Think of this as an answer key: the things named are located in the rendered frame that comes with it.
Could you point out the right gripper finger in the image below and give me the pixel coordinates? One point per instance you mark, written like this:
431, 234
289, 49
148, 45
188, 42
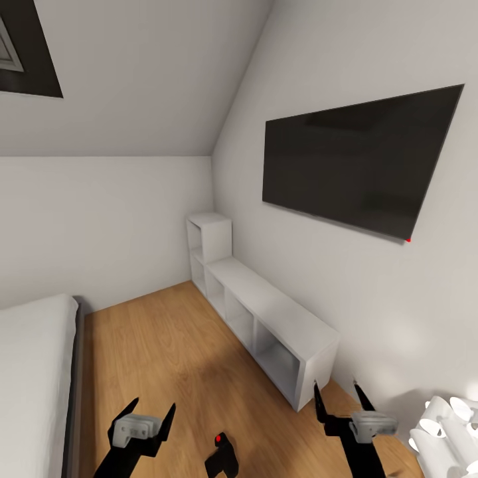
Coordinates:
366, 404
320, 409

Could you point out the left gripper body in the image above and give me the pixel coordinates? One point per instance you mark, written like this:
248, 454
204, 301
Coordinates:
122, 462

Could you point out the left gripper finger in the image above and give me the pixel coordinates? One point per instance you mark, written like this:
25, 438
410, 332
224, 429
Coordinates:
165, 428
128, 410

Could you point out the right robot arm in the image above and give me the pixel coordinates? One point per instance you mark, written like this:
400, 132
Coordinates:
356, 434

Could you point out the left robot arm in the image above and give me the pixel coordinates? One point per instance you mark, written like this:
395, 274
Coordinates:
131, 436

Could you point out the digital camera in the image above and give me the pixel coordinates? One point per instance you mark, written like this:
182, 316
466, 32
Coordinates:
224, 459

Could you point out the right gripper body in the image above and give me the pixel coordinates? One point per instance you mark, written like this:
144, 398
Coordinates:
359, 455

